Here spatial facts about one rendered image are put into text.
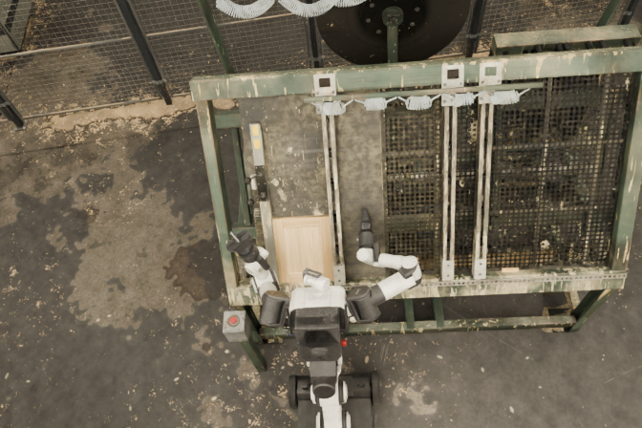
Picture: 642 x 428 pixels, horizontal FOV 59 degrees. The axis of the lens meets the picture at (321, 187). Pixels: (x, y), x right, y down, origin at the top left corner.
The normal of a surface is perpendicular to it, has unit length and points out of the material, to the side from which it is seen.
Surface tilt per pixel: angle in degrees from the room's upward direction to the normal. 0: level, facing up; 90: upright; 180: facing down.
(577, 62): 57
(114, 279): 0
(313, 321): 23
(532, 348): 0
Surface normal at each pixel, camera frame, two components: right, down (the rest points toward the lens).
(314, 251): -0.04, 0.40
